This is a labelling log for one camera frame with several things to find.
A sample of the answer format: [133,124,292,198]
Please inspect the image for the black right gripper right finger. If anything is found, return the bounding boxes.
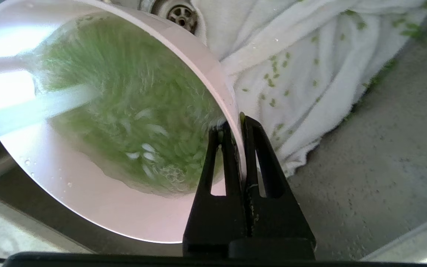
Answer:
[241,116,317,258]

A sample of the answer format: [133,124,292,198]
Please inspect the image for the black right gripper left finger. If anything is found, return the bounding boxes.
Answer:
[182,121,251,258]

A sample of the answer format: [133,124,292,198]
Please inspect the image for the pink bowl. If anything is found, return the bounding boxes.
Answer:
[0,0,246,244]

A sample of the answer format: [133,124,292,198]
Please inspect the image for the chopped green onions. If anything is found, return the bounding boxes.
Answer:
[37,15,225,193]

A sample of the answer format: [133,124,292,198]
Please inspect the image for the stainless steel sink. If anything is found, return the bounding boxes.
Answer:
[0,0,427,267]

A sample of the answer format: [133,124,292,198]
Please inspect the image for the white crumpled cloth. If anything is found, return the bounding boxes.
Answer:
[191,0,427,178]

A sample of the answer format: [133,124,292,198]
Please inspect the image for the metal sink drain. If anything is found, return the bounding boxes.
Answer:
[150,0,199,34]

